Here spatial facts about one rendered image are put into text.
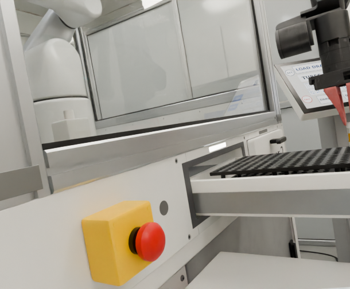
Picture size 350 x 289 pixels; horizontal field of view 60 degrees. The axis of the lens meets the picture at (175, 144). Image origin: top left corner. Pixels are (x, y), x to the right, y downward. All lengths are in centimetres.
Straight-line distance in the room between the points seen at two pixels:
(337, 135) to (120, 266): 129
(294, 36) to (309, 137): 170
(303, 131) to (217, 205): 183
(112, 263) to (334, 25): 53
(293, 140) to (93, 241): 207
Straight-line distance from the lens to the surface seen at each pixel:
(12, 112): 32
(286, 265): 52
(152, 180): 45
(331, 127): 151
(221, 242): 66
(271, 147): 93
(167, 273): 49
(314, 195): 47
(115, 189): 39
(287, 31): 65
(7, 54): 34
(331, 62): 63
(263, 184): 48
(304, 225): 246
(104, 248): 34
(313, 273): 50
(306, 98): 137
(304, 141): 231
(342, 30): 64
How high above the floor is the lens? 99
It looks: 3 degrees down
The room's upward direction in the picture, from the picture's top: 10 degrees counter-clockwise
